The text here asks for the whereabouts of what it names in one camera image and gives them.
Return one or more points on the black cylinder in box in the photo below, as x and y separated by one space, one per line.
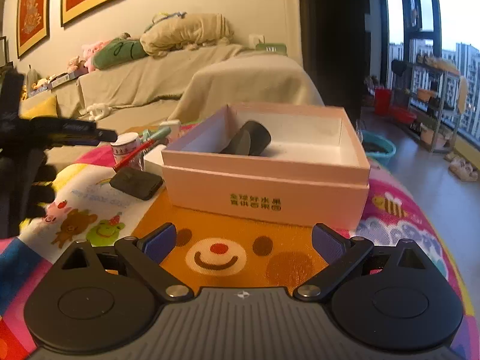
250 140

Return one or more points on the white square box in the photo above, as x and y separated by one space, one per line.
153 160

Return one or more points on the flat book on sofa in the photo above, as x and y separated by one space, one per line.
45 84

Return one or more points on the red framed picture left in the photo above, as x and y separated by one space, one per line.
32 25

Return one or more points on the white round jar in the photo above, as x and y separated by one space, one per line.
125 144

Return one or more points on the pink plush toy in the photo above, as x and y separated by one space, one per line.
85 60

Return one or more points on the green plush pillow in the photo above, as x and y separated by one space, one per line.
122 49

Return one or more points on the colourful cartoon play mat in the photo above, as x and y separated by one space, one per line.
66 295

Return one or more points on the white wall socket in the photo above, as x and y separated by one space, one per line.
255 39

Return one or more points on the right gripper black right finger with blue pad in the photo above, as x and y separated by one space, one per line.
343 256

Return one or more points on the black flat case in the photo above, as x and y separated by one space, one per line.
136 183

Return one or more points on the green tissue box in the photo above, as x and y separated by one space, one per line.
276 48

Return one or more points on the pink cardboard box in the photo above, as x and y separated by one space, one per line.
314 170

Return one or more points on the beige crumpled blanket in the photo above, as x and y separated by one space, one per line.
182 30

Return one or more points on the beige slippers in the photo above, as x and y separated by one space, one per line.
463 170

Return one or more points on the teal wash basin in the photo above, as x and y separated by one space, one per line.
378 147

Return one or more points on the black gloved hand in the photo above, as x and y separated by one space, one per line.
25 188

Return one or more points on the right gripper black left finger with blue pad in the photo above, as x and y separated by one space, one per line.
142 258

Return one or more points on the beige covered sofa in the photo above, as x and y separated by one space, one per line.
187 85

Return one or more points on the white small plush toy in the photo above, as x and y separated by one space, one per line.
98 111

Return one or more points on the teal plastic crank toy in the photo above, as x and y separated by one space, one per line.
154 135

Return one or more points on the red bucket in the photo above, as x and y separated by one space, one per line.
382 101

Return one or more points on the red pen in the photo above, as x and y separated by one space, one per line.
125 161

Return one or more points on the yellow cushion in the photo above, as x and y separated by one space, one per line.
45 108

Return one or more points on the metal shelf rack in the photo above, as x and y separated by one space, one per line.
428 92

